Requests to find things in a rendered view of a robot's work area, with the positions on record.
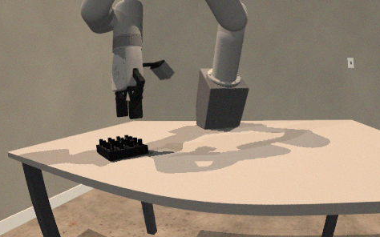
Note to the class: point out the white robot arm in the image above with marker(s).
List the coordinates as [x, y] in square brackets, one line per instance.
[126, 22]

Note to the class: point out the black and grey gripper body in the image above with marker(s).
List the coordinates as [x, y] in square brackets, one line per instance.
[125, 59]

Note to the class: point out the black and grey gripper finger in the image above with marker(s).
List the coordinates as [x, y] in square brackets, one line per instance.
[135, 105]
[121, 103]

